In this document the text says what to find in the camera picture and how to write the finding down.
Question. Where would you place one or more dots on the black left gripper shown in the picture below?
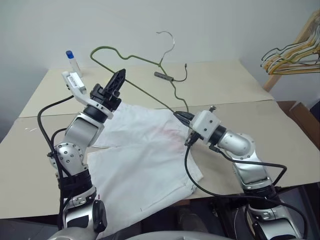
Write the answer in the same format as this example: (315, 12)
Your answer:
(100, 96)

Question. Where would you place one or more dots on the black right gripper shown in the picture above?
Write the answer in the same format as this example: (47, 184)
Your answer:
(193, 137)

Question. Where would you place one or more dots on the white shorts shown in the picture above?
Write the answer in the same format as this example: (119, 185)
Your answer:
(140, 155)

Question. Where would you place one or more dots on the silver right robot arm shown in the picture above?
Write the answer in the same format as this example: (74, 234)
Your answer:
(237, 143)

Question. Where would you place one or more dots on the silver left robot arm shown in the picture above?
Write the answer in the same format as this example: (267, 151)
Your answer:
(82, 130)

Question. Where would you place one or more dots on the wooden hanger rack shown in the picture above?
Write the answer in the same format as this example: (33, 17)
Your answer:
(275, 80)

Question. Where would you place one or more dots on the white bottle with blue cap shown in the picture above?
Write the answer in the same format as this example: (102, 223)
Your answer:
(73, 63)

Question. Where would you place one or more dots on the beige cardboard sheet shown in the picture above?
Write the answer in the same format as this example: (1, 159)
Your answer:
(220, 82)
(250, 160)

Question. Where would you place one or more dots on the bundle of hangers on rack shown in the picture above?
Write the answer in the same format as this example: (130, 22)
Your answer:
(287, 68)

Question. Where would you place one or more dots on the brown cardboard box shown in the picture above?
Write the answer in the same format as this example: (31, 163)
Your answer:
(300, 117)

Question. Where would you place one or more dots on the grey robot torso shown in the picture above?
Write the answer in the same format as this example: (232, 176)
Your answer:
(150, 236)

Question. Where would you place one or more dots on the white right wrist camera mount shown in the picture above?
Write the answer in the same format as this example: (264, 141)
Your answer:
(205, 122)

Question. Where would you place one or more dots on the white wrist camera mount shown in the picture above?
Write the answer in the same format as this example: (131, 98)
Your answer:
(75, 83)
(205, 122)

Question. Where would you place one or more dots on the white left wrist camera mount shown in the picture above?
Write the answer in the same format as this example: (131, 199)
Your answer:
(75, 83)

